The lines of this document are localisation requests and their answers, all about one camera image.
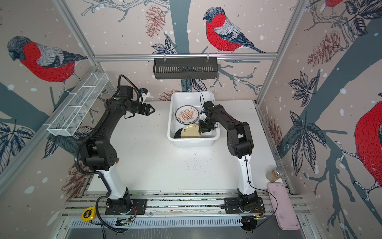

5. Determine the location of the black hanging wire basket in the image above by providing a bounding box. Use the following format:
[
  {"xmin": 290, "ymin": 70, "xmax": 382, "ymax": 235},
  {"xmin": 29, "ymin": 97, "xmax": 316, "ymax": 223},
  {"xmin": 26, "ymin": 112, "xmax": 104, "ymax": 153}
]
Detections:
[{"xmin": 153, "ymin": 57, "xmax": 218, "ymax": 80}]

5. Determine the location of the white plastic bin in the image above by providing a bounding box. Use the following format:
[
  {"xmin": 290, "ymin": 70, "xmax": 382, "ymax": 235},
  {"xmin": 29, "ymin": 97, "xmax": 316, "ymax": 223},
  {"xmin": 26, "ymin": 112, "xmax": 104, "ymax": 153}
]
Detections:
[{"xmin": 167, "ymin": 92, "xmax": 220, "ymax": 147}]

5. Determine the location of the pink flat case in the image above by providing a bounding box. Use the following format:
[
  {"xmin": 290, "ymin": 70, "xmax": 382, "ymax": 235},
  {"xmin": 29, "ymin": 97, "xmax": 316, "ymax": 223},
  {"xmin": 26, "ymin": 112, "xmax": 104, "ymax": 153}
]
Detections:
[{"xmin": 267, "ymin": 182, "xmax": 300, "ymax": 231}]

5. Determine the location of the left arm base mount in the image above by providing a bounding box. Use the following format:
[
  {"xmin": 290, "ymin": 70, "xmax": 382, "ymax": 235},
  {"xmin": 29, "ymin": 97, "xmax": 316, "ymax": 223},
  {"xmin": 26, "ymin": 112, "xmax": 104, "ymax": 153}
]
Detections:
[{"xmin": 105, "ymin": 191, "xmax": 147, "ymax": 216}]

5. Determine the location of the yellow round plate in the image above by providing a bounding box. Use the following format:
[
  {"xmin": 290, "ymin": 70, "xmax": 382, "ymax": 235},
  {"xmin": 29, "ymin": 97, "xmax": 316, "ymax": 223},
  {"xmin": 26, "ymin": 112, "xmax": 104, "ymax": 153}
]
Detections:
[{"xmin": 180, "ymin": 124, "xmax": 202, "ymax": 138}]

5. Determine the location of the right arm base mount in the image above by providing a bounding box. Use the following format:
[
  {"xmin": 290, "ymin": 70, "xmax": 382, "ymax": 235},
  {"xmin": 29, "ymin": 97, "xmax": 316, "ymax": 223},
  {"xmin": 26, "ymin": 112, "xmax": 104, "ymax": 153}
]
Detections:
[{"xmin": 220, "ymin": 190, "xmax": 265, "ymax": 214}]

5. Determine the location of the white wire mesh shelf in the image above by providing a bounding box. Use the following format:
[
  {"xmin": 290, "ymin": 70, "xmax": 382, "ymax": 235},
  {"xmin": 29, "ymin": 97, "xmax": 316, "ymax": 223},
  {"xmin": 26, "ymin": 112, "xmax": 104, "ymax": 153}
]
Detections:
[{"xmin": 47, "ymin": 73, "xmax": 109, "ymax": 136}]

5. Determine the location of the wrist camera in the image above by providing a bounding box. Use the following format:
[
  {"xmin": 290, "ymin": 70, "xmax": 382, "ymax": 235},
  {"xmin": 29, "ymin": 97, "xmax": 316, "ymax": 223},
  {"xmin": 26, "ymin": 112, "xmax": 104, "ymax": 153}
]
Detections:
[
  {"xmin": 200, "ymin": 111, "xmax": 207, "ymax": 120},
  {"xmin": 140, "ymin": 88, "xmax": 150, "ymax": 103}
]

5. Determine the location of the black round plate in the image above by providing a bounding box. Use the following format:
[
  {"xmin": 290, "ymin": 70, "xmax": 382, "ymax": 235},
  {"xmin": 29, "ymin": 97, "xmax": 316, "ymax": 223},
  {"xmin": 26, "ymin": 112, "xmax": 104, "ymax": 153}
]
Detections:
[{"xmin": 174, "ymin": 128, "xmax": 183, "ymax": 138}]

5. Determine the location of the black corrugated cable conduit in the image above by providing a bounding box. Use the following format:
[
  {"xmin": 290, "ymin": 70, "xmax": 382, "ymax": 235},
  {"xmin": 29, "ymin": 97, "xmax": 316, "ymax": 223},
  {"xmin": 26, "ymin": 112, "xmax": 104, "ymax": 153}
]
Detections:
[{"xmin": 74, "ymin": 74, "xmax": 144, "ymax": 234}]

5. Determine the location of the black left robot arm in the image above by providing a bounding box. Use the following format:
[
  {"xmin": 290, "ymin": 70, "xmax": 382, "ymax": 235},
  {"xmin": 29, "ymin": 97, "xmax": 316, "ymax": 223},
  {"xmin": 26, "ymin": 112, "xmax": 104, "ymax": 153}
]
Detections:
[{"xmin": 75, "ymin": 86, "xmax": 155, "ymax": 207}]

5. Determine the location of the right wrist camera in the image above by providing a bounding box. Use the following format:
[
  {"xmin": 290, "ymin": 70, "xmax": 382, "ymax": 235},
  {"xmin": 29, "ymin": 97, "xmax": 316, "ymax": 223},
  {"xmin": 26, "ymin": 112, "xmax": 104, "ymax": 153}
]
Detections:
[{"xmin": 200, "ymin": 111, "xmax": 207, "ymax": 120}]

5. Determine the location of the glass jar with lid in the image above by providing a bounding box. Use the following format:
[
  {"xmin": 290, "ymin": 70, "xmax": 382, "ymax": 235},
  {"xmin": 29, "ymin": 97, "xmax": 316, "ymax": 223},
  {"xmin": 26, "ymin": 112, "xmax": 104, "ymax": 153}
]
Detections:
[{"xmin": 266, "ymin": 167, "xmax": 285, "ymax": 183}]

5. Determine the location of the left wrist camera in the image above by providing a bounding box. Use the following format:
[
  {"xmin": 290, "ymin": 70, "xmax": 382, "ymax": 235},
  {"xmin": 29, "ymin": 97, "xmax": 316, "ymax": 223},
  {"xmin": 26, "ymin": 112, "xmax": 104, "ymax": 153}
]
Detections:
[{"xmin": 140, "ymin": 88, "xmax": 150, "ymax": 103}]

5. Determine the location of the orange sunburst plate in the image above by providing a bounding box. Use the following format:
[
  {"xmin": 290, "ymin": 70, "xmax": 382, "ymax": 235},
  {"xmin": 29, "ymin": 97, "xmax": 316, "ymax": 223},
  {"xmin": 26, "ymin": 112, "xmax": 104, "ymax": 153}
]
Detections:
[{"xmin": 175, "ymin": 105, "xmax": 200, "ymax": 125}]

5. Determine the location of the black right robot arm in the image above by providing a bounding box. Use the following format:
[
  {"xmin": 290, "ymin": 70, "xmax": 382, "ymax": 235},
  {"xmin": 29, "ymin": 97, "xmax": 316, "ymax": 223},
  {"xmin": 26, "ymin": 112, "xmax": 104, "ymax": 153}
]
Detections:
[{"xmin": 199, "ymin": 101, "xmax": 259, "ymax": 212}]

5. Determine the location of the yellow tape measure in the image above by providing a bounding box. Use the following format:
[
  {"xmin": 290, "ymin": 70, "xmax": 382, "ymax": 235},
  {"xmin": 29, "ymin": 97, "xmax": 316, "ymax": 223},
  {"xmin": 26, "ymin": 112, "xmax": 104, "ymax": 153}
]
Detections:
[{"xmin": 81, "ymin": 206, "xmax": 96, "ymax": 222}]

